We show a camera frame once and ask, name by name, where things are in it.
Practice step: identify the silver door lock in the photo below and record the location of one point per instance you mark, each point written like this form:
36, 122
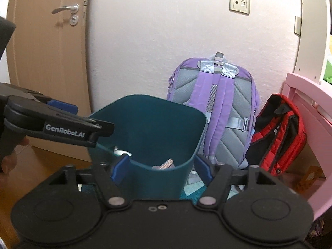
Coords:
74, 20

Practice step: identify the yellow cardboard box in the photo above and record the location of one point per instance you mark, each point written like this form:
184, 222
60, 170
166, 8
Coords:
311, 177

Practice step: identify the dark teal trash bin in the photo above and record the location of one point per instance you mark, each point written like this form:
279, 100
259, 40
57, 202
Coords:
155, 129

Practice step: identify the person's left hand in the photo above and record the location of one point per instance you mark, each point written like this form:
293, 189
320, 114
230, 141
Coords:
10, 162

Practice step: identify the red black backpack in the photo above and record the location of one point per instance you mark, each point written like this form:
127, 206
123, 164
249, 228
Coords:
280, 134

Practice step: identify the beige wall socket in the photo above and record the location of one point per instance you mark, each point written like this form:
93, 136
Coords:
240, 2

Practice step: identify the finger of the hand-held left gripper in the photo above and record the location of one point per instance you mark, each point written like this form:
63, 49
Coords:
63, 106
64, 131

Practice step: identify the white round object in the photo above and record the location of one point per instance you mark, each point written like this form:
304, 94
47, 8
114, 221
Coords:
122, 152

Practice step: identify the pink furniture piece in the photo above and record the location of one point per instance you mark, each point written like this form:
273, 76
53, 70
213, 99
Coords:
311, 124

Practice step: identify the brown crumpled wrapper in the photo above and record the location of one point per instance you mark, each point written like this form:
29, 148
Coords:
166, 164

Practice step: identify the purple grey backpack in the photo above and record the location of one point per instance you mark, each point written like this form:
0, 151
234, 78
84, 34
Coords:
215, 109

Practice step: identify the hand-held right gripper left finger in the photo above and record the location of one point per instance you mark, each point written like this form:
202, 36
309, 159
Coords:
120, 167

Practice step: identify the white bookshelf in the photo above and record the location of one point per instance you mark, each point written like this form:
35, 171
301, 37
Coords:
313, 31

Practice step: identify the beige wooden door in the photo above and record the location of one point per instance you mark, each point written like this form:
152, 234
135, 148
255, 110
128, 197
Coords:
46, 64

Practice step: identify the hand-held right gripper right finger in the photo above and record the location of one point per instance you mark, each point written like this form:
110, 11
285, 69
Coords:
203, 170

